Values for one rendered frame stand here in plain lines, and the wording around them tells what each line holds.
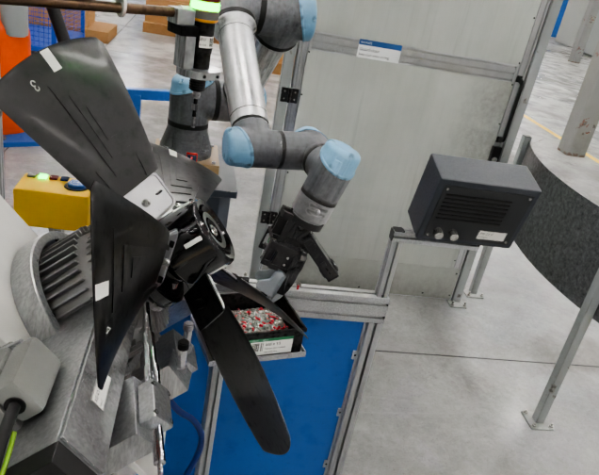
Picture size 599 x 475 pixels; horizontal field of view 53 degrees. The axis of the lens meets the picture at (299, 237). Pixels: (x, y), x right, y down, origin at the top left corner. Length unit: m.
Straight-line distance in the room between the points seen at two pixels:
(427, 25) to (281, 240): 1.91
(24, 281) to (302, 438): 1.15
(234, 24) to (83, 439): 0.90
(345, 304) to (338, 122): 1.47
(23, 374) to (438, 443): 2.01
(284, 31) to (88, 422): 0.98
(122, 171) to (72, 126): 0.10
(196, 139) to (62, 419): 1.15
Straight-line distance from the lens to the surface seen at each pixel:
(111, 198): 0.70
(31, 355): 0.80
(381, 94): 2.93
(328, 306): 1.60
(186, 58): 0.96
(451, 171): 1.49
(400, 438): 2.53
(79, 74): 0.97
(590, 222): 2.64
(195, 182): 1.18
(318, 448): 1.95
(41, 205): 1.46
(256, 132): 1.16
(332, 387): 1.79
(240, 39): 1.32
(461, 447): 2.61
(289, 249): 1.16
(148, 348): 0.90
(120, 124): 0.97
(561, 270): 2.75
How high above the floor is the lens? 1.65
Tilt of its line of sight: 26 degrees down
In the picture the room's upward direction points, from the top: 11 degrees clockwise
